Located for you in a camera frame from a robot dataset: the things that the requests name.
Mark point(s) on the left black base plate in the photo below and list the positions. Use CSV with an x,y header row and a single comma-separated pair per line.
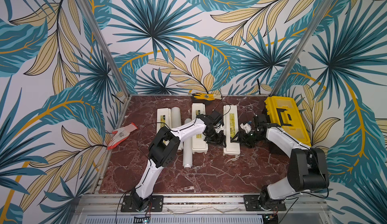
x,y
153,204

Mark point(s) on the thin middle wrap roll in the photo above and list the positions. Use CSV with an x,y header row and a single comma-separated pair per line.
x,y
187,153

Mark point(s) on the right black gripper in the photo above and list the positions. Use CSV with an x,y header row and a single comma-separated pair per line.
x,y
246,136

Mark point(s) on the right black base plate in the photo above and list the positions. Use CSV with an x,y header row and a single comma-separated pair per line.
x,y
255,203

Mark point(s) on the yellow black toolbox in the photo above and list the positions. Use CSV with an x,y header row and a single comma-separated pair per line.
x,y
284,112

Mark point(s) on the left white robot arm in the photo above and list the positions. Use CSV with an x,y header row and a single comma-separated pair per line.
x,y
163,149

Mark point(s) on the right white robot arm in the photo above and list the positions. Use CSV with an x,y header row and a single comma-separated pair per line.
x,y
307,169

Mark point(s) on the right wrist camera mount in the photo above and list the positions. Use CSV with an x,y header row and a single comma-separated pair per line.
x,y
246,127

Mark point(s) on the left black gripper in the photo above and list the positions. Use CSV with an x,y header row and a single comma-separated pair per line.
x,y
220,140

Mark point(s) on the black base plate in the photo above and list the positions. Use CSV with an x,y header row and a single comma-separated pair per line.
x,y
255,203
153,204

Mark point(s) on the left thick wrap roll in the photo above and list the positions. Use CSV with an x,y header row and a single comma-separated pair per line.
x,y
176,117

